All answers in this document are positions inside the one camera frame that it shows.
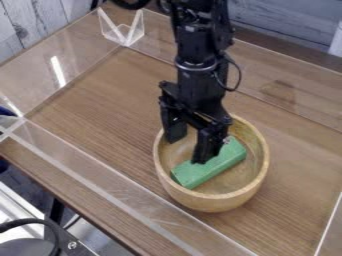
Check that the grey metal bracket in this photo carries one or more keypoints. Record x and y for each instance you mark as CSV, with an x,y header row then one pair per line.
x,y
70,245

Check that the clear acrylic tray walls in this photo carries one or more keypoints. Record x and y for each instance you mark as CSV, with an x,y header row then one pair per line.
x,y
83,90

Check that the black table leg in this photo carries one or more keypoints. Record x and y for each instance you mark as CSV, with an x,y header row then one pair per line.
x,y
57,211

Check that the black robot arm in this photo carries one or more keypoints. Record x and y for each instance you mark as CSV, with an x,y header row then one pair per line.
x,y
202,31

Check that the brown wooden bowl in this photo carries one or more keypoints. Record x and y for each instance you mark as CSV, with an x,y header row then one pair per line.
x,y
232,188

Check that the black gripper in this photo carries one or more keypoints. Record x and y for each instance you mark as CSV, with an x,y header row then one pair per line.
x,y
192,103

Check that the green rectangular block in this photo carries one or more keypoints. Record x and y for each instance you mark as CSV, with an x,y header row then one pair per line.
x,y
192,174

